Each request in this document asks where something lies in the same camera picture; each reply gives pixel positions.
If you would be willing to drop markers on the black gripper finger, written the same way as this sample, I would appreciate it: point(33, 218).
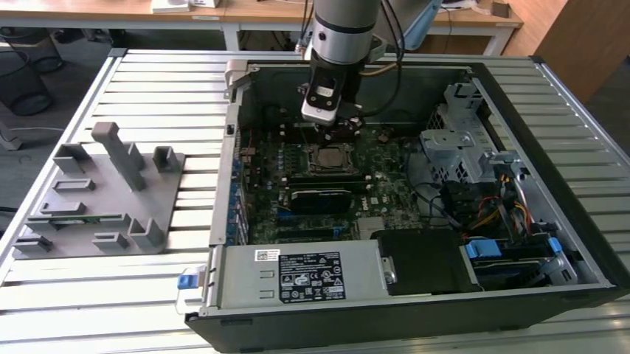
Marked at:
point(351, 129)
point(328, 138)

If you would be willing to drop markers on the silver CPU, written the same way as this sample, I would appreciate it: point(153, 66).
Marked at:
point(331, 159)

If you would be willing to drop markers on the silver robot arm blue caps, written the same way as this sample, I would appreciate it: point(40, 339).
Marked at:
point(344, 40)

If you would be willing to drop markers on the black CPU socket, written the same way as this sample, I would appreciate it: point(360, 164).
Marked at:
point(311, 170)

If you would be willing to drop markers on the green motherboard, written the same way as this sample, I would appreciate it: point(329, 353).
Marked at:
point(393, 184)

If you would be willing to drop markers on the black graphics card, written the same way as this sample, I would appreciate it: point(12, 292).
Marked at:
point(319, 203)

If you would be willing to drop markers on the silver metal drive cage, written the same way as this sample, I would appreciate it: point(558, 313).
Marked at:
point(443, 142)

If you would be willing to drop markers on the silver chipset heatsink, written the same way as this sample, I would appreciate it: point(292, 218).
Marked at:
point(369, 225)

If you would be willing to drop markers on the black expansion slot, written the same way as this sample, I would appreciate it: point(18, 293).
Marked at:
point(304, 233)

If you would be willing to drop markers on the brown cardboard box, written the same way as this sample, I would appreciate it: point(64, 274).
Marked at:
point(500, 10)

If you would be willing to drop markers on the small white box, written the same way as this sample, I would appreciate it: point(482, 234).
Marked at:
point(204, 3)

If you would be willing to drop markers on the black plastic fan shroud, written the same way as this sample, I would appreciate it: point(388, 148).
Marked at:
point(428, 262)

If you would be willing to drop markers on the silver power supply unit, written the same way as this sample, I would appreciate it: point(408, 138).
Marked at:
point(236, 273)

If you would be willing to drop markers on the blue disk carrier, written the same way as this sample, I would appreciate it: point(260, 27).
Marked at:
point(483, 250)

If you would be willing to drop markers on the blue power supply latch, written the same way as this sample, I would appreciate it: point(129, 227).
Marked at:
point(187, 282)

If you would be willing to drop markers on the wooden cabinet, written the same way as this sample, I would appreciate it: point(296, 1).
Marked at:
point(580, 37)

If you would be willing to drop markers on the grey plastic parts rack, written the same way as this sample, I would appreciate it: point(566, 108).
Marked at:
point(102, 206)

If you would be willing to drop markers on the black open PC case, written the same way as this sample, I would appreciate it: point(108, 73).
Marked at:
point(344, 324)

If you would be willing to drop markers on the small blue plastic clip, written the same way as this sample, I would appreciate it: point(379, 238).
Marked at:
point(554, 246)

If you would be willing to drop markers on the green RAM stick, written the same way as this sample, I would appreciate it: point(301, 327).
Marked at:
point(93, 220)

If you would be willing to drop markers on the black mesh waste basket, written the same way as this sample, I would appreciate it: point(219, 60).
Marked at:
point(49, 60)
point(24, 85)

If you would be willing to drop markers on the grey metal stand foot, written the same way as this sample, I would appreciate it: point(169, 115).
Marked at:
point(9, 142)

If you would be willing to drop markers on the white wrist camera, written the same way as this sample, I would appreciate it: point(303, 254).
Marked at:
point(319, 114)

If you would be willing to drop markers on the small grey wrist camera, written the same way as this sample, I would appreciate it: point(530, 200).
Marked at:
point(377, 48)

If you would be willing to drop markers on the wooden desk white frame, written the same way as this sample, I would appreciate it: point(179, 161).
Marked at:
point(97, 14)
point(479, 19)

